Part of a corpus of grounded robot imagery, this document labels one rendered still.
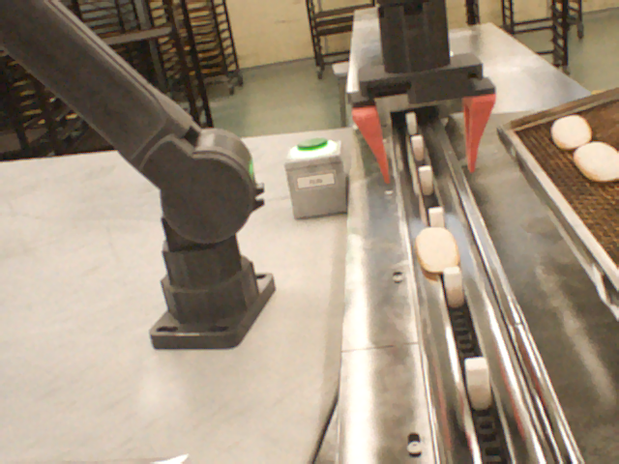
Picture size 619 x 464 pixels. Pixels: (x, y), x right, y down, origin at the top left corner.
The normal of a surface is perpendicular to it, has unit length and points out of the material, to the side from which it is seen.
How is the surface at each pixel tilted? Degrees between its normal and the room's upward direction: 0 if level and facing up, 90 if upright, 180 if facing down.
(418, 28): 90
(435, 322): 0
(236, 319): 0
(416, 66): 90
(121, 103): 85
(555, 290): 0
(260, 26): 90
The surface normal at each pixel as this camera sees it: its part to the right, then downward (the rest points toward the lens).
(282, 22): -0.07, 0.37
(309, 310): -0.17, -0.92
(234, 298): 0.64, 0.18
